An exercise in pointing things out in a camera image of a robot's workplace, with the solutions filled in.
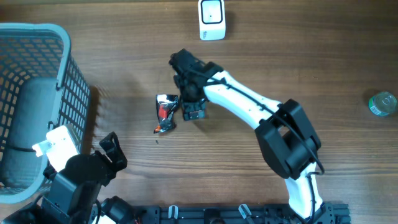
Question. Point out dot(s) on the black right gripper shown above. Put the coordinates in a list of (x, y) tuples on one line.
[(188, 107)]

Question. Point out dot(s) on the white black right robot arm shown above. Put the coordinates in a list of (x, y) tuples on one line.
[(286, 138)]

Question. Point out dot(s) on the grey plastic mesh basket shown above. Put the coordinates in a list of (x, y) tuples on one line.
[(42, 88)]

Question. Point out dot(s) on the black red snack packet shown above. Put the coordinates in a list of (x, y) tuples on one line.
[(166, 106)]

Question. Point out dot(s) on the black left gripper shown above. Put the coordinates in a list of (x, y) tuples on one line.
[(111, 145)]

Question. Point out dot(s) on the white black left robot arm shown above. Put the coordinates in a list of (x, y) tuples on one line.
[(72, 197)]

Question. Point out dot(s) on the white barcode scanner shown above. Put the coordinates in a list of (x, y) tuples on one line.
[(212, 19)]

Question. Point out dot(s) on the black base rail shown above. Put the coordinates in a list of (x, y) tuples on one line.
[(217, 214)]

